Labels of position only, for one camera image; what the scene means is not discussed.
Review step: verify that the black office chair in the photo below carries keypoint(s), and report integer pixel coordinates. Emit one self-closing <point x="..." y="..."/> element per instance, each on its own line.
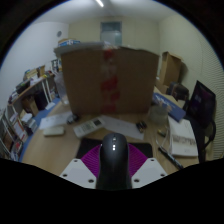
<point x="204" y="140"/>

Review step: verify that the wooden wall desk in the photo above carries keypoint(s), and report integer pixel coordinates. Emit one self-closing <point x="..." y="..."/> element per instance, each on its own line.
<point x="31" y="87"/>

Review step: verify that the round wall clock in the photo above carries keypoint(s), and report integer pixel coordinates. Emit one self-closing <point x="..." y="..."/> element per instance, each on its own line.
<point x="59" y="33"/>

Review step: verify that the large brown cardboard box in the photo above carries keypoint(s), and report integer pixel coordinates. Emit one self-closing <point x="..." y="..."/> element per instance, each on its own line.
<point x="83" y="83"/>

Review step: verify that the tall open cardboard box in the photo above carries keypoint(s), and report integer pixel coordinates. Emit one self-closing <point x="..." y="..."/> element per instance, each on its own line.
<point x="170" y="68"/>

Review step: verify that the black pen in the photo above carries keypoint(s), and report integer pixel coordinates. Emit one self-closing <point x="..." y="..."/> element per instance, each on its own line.
<point x="170" y="157"/>

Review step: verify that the clear plastic jar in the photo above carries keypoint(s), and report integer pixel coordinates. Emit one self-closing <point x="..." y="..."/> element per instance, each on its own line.
<point x="60" y="88"/>

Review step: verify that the dark monitor screen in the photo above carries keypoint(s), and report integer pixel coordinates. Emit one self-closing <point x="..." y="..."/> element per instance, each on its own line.
<point x="201" y="101"/>

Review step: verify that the white paper with writing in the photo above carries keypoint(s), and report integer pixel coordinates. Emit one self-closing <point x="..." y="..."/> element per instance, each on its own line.
<point x="55" y="120"/>

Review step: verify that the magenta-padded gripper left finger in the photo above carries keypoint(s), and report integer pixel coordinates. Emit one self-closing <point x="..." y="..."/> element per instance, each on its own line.
<point x="76" y="171"/>

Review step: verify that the black computer mouse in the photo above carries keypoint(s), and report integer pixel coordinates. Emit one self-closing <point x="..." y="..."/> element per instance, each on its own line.
<point x="114" y="160"/>

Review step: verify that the open white notebook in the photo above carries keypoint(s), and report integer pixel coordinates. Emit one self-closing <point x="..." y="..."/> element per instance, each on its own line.
<point x="181" y="136"/>

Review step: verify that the clear plastic cup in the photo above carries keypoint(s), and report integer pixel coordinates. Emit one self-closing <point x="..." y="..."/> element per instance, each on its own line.
<point x="158" y="115"/>

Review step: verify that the window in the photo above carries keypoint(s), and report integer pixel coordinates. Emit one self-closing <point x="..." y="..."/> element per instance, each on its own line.
<point x="111" y="32"/>

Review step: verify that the black mouse pad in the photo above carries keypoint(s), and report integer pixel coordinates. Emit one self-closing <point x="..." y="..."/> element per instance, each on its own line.
<point x="86" y="146"/>

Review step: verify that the grey flat board stack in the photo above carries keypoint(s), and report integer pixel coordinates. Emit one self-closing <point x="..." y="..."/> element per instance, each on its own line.
<point x="78" y="49"/>

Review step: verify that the ceiling light tube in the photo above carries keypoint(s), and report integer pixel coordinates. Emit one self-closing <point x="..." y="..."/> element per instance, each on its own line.
<point x="99" y="3"/>

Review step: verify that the black bin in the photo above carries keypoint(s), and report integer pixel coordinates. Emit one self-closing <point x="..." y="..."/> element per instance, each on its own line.
<point x="40" y="100"/>

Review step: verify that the small black clip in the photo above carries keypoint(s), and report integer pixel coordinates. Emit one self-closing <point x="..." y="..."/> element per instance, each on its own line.
<point x="141" y="125"/>

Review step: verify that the white bookshelf unit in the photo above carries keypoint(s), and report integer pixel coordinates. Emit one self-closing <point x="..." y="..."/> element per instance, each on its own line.
<point x="13" y="133"/>

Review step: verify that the flat blue box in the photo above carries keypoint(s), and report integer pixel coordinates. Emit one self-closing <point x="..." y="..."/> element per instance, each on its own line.
<point x="171" y="106"/>

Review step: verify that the white remote with display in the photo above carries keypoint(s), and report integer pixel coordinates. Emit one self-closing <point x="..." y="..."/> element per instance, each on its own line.
<point x="87" y="127"/>

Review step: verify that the black bag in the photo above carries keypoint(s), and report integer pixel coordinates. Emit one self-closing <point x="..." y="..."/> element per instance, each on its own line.
<point x="178" y="90"/>

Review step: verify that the glass-door display cabinet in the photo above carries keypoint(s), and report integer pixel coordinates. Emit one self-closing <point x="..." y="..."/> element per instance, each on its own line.
<point x="68" y="41"/>

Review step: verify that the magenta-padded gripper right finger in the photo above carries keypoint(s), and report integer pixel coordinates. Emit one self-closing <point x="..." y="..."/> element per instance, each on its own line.
<point x="150" y="171"/>

